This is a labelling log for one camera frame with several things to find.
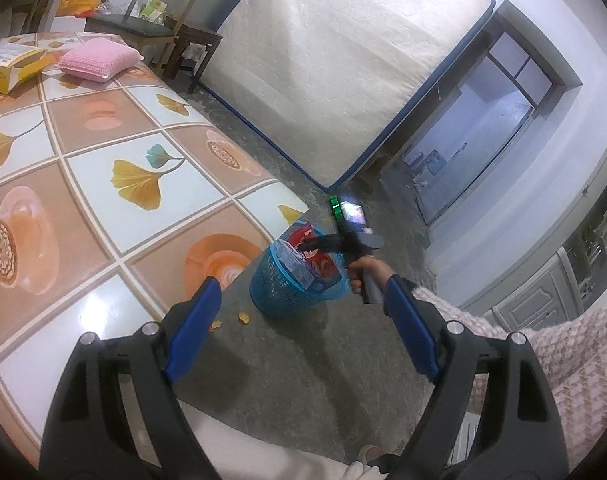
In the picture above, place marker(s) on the white mattress blue trim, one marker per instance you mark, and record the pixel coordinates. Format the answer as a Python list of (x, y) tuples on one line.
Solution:
[(327, 81)]

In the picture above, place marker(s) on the patterned table cover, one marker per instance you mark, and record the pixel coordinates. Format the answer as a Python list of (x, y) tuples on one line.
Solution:
[(117, 200)]

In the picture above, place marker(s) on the blue mesh trash basket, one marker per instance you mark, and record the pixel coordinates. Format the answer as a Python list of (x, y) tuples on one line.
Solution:
[(275, 292)]

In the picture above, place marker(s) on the dark wooden stool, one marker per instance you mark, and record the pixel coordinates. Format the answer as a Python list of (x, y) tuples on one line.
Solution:
[(196, 44)]

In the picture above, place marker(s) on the red colourful snack bag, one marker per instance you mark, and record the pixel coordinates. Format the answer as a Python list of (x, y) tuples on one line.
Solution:
[(321, 266)]

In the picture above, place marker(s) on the right forearm checked sleeve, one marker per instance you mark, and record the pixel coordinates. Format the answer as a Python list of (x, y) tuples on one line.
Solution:
[(573, 357)]

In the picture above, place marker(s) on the yellow plastic bag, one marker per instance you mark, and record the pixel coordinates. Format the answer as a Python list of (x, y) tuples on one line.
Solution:
[(77, 8)]

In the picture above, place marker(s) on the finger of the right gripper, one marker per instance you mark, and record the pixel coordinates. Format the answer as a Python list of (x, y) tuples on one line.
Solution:
[(328, 244)]

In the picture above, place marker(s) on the yellow white medicine box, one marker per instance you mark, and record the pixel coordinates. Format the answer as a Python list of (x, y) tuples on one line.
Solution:
[(19, 63)]

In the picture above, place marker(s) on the wooden chair black seat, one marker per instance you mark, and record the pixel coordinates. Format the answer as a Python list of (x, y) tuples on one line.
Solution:
[(146, 29)]

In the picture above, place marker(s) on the white door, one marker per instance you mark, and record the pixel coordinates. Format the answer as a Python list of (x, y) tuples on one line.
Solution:
[(551, 291)]

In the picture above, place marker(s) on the dark doorway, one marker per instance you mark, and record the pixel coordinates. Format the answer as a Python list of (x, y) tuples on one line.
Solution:
[(510, 75)]

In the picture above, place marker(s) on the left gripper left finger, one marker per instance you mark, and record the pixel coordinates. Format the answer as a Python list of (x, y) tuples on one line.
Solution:
[(115, 415)]

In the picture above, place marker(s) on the white blue long box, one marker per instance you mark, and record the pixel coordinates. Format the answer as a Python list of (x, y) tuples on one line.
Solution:
[(294, 263)]

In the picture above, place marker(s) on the pink mesh sponge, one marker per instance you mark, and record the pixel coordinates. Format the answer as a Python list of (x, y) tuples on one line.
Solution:
[(98, 60)]

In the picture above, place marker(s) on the person's right hand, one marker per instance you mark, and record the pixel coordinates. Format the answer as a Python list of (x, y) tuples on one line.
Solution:
[(375, 268)]

